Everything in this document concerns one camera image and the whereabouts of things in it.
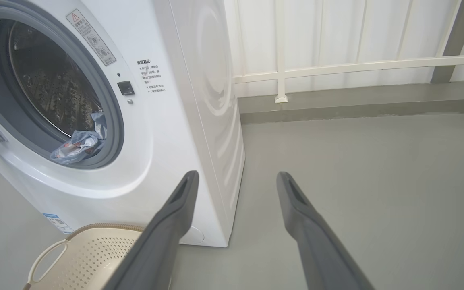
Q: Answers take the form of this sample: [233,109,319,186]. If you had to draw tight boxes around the blue patterned clothes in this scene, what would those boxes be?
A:
[50,112,108,165]

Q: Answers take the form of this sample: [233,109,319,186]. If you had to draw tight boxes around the grey metal post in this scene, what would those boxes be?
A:
[431,0,464,84]

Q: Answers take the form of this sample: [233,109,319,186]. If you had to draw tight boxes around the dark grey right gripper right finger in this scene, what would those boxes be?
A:
[276,172,375,290]

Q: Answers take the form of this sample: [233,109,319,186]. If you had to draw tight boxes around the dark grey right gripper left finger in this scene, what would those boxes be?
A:
[103,170,199,290]

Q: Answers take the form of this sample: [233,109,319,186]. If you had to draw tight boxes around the perforated steel washer drum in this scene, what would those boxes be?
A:
[8,21,104,137]

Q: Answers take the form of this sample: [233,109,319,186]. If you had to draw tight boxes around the white metal railing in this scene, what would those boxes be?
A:
[224,0,464,104]

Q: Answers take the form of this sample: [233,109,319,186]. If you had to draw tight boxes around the round white filter cover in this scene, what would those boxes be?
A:
[180,225,205,244]

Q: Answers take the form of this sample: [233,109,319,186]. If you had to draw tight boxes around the grey warning sticker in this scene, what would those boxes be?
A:
[66,9,116,66]

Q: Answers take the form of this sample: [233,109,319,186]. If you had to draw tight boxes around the blue energy label sticker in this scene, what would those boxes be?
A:
[42,213,74,235]

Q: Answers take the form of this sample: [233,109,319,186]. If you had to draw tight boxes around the white front-load washing machine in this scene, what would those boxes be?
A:
[0,0,245,247]

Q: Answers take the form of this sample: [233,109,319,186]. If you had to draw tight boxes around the cream perforated laundry basket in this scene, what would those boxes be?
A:
[23,223,172,290]

